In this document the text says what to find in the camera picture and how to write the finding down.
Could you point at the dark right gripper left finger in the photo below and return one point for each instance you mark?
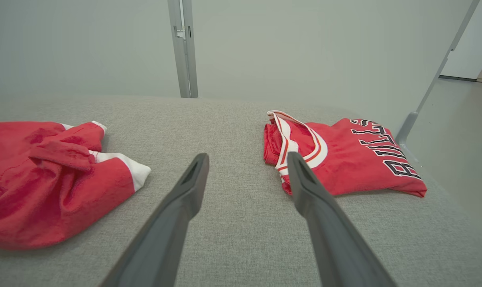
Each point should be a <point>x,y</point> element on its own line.
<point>165,231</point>

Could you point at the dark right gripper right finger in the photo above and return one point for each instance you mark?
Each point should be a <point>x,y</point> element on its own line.
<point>328,231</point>

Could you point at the red Bulls basketball jersey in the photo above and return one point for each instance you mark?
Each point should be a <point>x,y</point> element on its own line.
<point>352,167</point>

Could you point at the grey slanted metal strut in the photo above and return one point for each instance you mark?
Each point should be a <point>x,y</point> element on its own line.
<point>436,75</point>

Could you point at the grey metal partition post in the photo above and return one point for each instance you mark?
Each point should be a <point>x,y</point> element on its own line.
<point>183,59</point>

